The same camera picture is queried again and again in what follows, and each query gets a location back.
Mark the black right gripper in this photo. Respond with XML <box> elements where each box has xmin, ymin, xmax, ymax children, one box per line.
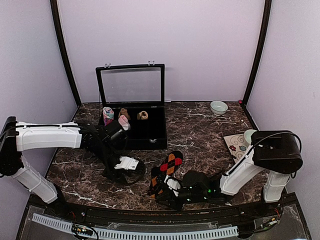
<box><xmin>157</xmin><ymin>187</ymin><xmax>209</xmax><ymax>213</ymax></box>

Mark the black argyle orange red sock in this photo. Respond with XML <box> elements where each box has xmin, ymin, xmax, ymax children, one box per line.
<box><xmin>147</xmin><ymin>150</ymin><xmax>184</xmax><ymax>199</ymax></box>

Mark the striped beige maroon sock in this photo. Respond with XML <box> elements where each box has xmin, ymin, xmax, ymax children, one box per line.
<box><xmin>137</xmin><ymin>111</ymin><xmax>149</xmax><ymax>120</ymax></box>

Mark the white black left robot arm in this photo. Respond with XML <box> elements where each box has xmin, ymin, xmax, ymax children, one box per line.
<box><xmin>0</xmin><ymin>116</ymin><xmax>139</xmax><ymax>218</ymax></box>

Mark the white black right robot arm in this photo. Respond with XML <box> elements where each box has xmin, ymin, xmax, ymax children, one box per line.
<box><xmin>154</xmin><ymin>130</ymin><xmax>303</xmax><ymax>217</ymax></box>

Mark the pink white rolled sock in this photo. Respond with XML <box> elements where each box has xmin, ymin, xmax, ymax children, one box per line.
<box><xmin>118</xmin><ymin>115</ymin><xmax>131</xmax><ymax>131</ymax></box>

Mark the multicolour rolled sock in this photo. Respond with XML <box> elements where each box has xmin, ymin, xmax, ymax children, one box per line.
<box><xmin>102</xmin><ymin>107</ymin><xmax>114</xmax><ymax>126</ymax></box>

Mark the brown rolled sock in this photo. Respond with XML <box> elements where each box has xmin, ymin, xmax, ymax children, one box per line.
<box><xmin>118</xmin><ymin>108</ymin><xmax>131</xmax><ymax>120</ymax></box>

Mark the square floral plate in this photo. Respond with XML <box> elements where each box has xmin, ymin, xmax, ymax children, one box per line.
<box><xmin>223</xmin><ymin>133</ymin><xmax>249</xmax><ymax>163</ymax></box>

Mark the pale green bowl on plate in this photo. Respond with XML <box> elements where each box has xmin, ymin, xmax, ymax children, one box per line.
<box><xmin>243</xmin><ymin>129</ymin><xmax>257</xmax><ymax>145</ymax></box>

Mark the black box with glass lid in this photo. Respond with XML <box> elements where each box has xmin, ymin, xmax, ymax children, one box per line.
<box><xmin>95</xmin><ymin>63</ymin><xmax>168</xmax><ymax>151</ymax></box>

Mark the small circuit board left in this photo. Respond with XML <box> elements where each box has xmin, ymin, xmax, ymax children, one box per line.
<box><xmin>71</xmin><ymin>224</ymin><xmax>94</xmax><ymax>237</ymax></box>

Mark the small circuit board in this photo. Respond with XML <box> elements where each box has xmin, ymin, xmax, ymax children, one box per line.
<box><xmin>71</xmin><ymin>224</ymin><xmax>94</xmax><ymax>237</ymax></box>
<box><xmin>260</xmin><ymin>217</ymin><xmax>280</xmax><ymax>228</ymax></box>

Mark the small circuit board right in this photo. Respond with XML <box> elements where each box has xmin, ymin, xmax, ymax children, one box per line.
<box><xmin>260</xmin><ymin>217</ymin><xmax>280</xmax><ymax>228</ymax></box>

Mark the pale green bowl at back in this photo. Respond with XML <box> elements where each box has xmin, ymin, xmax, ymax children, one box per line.
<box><xmin>210</xmin><ymin>100</ymin><xmax>229</xmax><ymax>116</ymax></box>

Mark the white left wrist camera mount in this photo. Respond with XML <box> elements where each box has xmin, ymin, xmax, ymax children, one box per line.
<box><xmin>114</xmin><ymin>156</ymin><xmax>139</xmax><ymax>171</ymax></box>

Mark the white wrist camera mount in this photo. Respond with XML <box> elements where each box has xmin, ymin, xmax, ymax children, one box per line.
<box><xmin>114</xmin><ymin>156</ymin><xmax>139</xmax><ymax>171</ymax></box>
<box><xmin>164</xmin><ymin>175</ymin><xmax>181</xmax><ymax>197</ymax></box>

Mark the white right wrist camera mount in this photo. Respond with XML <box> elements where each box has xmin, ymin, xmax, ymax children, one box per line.
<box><xmin>164</xmin><ymin>175</ymin><xmax>181</xmax><ymax>197</ymax></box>

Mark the white slotted cable duct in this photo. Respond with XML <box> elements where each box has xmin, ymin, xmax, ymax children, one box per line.
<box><xmin>31</xmin><ymin>213</ymin><xmax>239</xmax><ymax>240</ymax></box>

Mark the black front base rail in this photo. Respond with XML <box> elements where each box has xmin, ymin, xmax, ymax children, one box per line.
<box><xmin>30</xmin><ymin>192</ymin><xmax>283</xmax><ymax>226</ymax></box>

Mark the black left frame post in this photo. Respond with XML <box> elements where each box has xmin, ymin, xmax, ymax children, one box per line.
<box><xmin>50</xmin><ymin>0</ymin><xmax>82</xmax><ymax>107</ymax></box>

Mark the black frame post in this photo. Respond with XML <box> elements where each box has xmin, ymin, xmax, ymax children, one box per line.
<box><xmin>242</xmin><ymin>0</ymin><xmax>272</xmax><ymax>108</ymax></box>
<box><xmin>50</xmin><ymin>0</ymin><xmax>82</xmax><ymax>107</ymax></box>

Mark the black right frame post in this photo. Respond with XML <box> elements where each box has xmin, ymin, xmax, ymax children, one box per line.
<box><xmin>242</xmin><ymin>0</ymin><xmax>272</xmax><ymax>108</ymax></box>

